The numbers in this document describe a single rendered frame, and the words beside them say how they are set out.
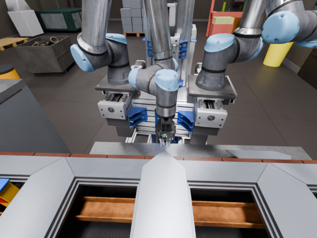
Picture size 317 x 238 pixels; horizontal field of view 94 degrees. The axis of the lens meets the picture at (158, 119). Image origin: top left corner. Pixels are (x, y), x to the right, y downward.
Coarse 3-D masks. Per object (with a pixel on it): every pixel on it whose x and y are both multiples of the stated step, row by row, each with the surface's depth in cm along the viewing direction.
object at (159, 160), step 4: (156, 156) 65; (160, 156) 65; (164, 156) 65; (168, 156) 65; (172, 156) 65; (152, 160) 64; (156, 160) 64; (160, 160) 64; (164, 160) 64; (168, 160) 64; (172, 160) 64; (176, 160) 64; (144, 164) 62; (148, 164) 62; (152, 164) 62; (156, 164) 62; (160, 164) 62; (164, 164) 62; (168, 164) 62; (172, 164) 62; (176, 164) 62; (180, 164) 62
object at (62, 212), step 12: (12, 180) 61; (24, 180) 61; (84, 180) 59; (96, 180) 59; (108, 180) 59; (120, 180) 59; (132, 180) 59; (192, 180) 57; (72, 192) 56; (252, 192) 56; (312, 192) 56; (60, 204) 51; (264, 204) 52; (60, 216) 50; (192, 216) 50; (264, 216) 50; (60, 228) 49; (132, 228) 48; (192, 228) 47; (276, 228) 46
